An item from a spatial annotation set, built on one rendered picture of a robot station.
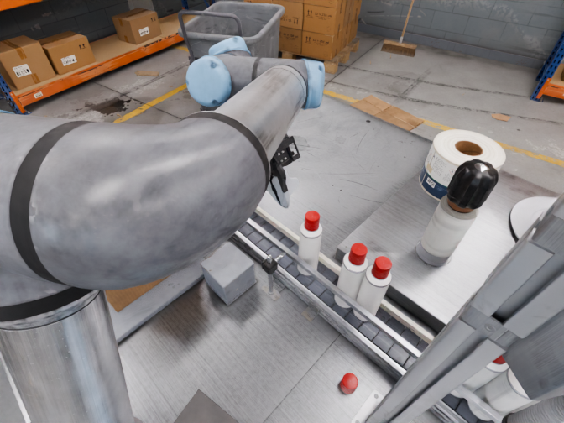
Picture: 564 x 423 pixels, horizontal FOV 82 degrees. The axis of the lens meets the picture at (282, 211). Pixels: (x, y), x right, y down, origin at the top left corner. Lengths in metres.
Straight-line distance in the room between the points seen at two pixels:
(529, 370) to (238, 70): 0.51
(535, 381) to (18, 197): 0.40
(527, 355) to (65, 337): 0.39
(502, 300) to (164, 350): 0.72
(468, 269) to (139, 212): 0.89
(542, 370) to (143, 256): 0.32
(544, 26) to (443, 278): 4.18
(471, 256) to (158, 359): 0.84
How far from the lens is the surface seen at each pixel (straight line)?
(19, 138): 0.25
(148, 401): 0.84
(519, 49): 4.97
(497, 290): 0.32
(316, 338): 0.84
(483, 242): 1.07
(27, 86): 4.03
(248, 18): 3.32
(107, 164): 0.21
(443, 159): 1.07
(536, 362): 0.36
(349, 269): 0.69
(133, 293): 0.91
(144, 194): 0.20
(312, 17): 3.90
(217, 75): 0.55
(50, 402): 0.39
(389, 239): 0.97
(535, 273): 0.31
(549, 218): 0.27
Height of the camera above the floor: 1.60
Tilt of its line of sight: 47 degrees down
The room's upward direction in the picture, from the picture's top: straight up
